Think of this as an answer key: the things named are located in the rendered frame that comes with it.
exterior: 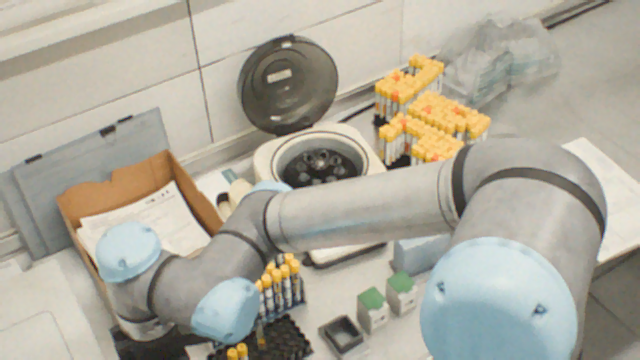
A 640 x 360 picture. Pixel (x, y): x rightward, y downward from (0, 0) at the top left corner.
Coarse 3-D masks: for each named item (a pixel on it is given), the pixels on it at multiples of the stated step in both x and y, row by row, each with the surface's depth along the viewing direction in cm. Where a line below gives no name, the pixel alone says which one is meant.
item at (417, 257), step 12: (408, 240) 138; (420, 240) 138; (432, 240) 138; (444, 240) 140; (396, 252) 141; (408, 252) 137; (420, 252) 139; (432, 252) 141; (396, 264) 143; (408, 264) 140; (420, 264) 142; (432, 264) 143; (420, 276) 143
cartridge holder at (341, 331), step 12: (324, 324) 135; (336, 324) 134; (348, 324) 134; (324, 336) 133; (336, 336) 133; (348, 336) 133; (360, 336) 130; (336, 348) 131; (348, 348) 130; (360, 348) 131
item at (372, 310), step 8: (376, 288) 134; (360, 296) 133; (368, 296) 133; (376, 296) 133; (360, 304) 133; (368, 304) 132; (376, 304) 131; (384, 304) 133; (360, 312) 135; (368, 312) 131; (376, 312) 132; (384, 312) 133; (360, 320) 136; (368, 320) 133; (376, 320) 133; (384, 320) 135; (368, 328) 135; (376, 328) 135
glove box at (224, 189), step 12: (228, 168) 158; (204, 180) 155; (216, 180) 155; (228, 180) 155; (240, 180) 153; (204, 192) 153; (216, 192) 153; (228, 192) 153; (240, 192) 149; (216, 204) 152; (228, 204) 153; (228, 216) 150
